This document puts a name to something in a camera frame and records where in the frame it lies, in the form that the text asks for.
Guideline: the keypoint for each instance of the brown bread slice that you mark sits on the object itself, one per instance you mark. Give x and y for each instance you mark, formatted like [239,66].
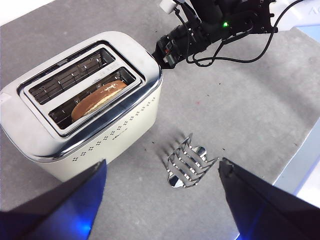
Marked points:
[85,107]

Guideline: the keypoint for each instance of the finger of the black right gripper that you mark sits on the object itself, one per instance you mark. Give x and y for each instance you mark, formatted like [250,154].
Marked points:
[157,55]

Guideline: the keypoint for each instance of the cream two-slot toaster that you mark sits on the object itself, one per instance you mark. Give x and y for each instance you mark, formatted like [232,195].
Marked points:
[125,130]

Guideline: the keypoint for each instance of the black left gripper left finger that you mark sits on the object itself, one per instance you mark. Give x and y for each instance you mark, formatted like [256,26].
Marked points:
[55,212]

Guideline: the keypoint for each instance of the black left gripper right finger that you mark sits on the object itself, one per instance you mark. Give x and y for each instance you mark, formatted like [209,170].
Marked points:
[270,212]

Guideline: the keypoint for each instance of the pale grey camera box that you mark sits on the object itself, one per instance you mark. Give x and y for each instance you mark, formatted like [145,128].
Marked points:
[167,5]

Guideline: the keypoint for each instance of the silver metal toast rack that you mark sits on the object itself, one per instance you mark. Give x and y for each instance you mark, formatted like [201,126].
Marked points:
[185,162]

